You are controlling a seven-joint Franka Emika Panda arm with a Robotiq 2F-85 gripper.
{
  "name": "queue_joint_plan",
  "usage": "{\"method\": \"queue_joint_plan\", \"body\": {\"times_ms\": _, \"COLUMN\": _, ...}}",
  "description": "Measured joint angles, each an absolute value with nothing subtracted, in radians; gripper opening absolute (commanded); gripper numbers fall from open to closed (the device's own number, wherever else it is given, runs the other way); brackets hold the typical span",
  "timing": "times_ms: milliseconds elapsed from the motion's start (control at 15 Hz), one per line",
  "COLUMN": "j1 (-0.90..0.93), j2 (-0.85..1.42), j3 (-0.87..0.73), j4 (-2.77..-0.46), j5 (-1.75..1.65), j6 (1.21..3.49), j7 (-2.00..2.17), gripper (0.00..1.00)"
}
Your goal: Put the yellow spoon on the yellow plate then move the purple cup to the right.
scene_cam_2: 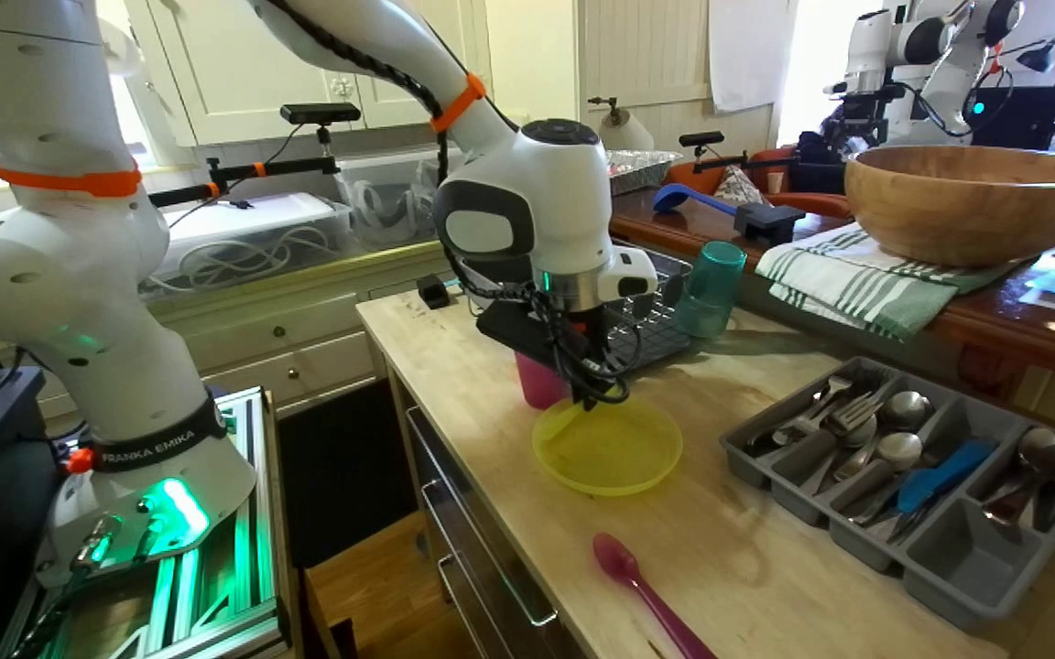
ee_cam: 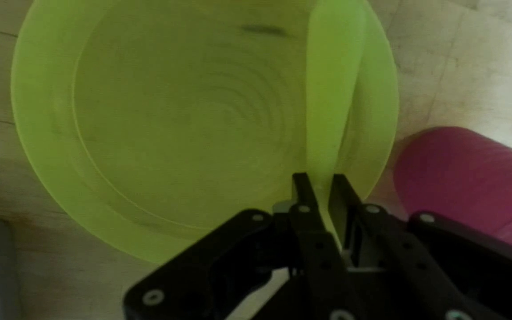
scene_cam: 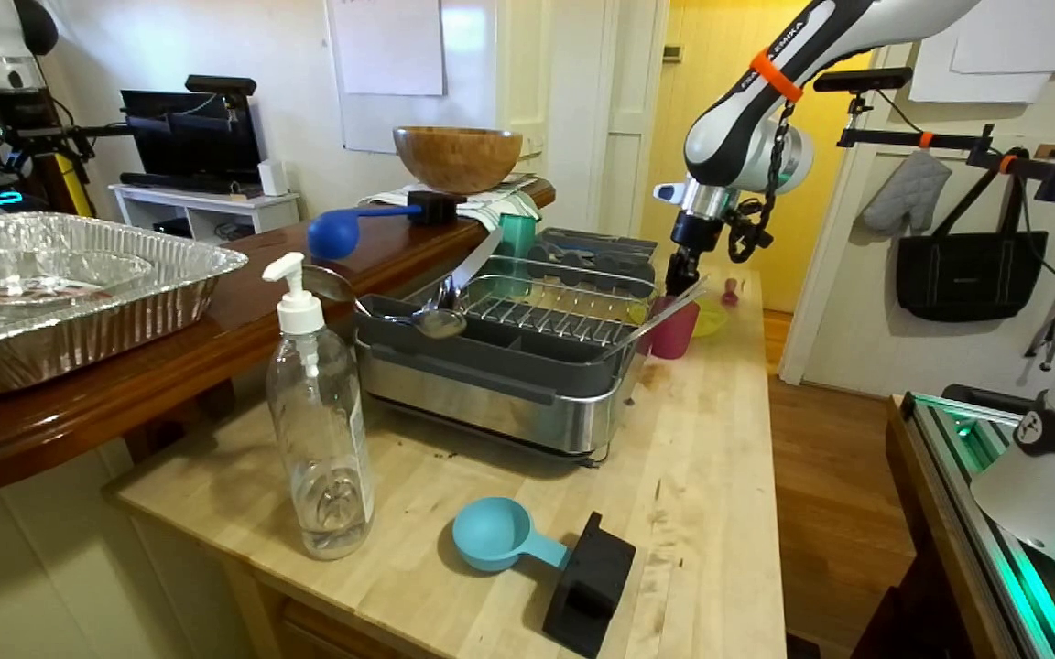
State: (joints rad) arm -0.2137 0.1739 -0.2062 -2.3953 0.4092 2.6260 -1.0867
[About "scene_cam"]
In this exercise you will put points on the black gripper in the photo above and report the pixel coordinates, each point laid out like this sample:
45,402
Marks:
698,236

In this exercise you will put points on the yellow plastic spoon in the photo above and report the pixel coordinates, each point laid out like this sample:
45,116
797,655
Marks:
711,318

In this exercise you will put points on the purple plastic cup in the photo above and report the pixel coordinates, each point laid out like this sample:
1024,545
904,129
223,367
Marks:
675,335

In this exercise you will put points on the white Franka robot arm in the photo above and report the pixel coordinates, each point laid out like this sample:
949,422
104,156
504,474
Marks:
733,132

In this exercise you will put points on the teal plastic cup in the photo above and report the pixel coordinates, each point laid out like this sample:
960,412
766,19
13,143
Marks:
519,236

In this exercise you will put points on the small red figurine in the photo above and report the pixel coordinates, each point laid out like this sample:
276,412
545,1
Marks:
731,295

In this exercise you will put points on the grey cutlery tray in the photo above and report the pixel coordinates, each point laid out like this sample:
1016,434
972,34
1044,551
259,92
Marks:
595,253

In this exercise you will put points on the green striped cloth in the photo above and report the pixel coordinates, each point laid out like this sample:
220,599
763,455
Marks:
494,203

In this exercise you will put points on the stainless steel dish rack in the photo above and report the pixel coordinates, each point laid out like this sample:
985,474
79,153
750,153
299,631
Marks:
491,390

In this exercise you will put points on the grey oven mitt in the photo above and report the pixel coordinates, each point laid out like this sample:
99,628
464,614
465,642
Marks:
905,195

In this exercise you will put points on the wooden bowl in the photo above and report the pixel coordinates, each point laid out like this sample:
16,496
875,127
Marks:
458,156

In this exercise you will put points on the small black stand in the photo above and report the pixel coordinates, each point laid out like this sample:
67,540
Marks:
433,206

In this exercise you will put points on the black hanging bag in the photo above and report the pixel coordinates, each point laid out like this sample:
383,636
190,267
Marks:
969,278

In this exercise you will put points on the blue measuring scoop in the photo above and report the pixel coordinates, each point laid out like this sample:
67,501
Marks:
491,534

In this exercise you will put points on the black plastic block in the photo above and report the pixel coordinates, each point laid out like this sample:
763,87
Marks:
588,589

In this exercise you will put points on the white paper sheet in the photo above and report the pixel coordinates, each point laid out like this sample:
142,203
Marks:
387,43

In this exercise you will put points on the clear soap dispenser bottle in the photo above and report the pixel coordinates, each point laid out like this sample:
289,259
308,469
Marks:
319,451

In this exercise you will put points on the white upper cabinet doors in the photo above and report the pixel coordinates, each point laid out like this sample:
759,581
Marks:
1042,48

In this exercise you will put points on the white shelf unit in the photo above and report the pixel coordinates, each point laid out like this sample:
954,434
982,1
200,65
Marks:
203,206

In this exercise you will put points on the black monitor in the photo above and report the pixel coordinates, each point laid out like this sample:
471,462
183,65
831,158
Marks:
190,141

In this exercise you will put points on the brown wooden counter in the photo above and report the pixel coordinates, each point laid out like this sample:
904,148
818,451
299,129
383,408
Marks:
90,406

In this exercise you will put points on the aluminium foil tray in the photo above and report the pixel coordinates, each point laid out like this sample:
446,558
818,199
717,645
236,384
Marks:
63,279

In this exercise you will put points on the black equipment stand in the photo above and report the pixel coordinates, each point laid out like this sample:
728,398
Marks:
34,141

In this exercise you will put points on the black camera on stand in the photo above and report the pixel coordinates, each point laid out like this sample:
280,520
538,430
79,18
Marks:
863,84

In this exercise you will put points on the black clamp rail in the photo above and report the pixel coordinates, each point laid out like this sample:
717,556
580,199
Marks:
954,143

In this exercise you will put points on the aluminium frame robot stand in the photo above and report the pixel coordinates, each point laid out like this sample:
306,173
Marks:
944,462

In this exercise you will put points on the silver robot mount plate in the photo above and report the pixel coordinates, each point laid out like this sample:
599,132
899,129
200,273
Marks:
1042,507

